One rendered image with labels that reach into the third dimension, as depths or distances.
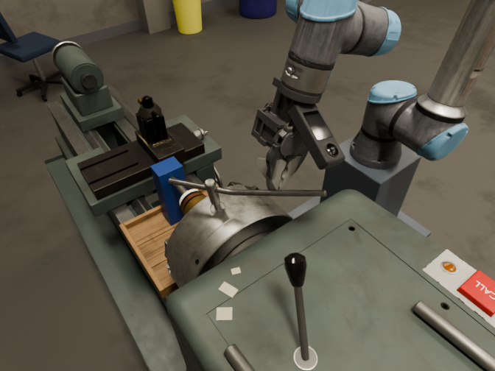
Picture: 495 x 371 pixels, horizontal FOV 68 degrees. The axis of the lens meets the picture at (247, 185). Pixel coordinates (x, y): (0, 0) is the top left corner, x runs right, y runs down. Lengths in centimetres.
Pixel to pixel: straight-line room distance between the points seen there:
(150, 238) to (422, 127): 85
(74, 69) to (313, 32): 129
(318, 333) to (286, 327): 5
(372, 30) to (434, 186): 233
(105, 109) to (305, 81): 135
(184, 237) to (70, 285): 159
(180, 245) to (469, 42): 75
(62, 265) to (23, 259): 26
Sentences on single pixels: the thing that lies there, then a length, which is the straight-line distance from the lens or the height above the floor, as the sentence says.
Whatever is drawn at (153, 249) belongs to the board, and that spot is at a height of 89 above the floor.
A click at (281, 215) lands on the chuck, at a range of 83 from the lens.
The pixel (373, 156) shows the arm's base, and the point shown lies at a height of 114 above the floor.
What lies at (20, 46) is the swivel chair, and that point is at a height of 46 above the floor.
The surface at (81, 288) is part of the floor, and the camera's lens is 233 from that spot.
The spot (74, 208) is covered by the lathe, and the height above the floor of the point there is 54.
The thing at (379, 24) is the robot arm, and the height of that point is 161.
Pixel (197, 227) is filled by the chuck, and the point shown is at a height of 122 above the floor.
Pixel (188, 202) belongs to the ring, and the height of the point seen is 112.
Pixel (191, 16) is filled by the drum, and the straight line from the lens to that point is 490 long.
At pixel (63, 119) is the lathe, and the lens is 195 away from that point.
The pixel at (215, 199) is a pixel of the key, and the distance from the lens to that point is 77.
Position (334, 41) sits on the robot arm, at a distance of 59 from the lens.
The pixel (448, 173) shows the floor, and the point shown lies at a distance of 306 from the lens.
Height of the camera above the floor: 183
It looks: 44 degrees down
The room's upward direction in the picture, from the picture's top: 1 degrees counter-clockwise
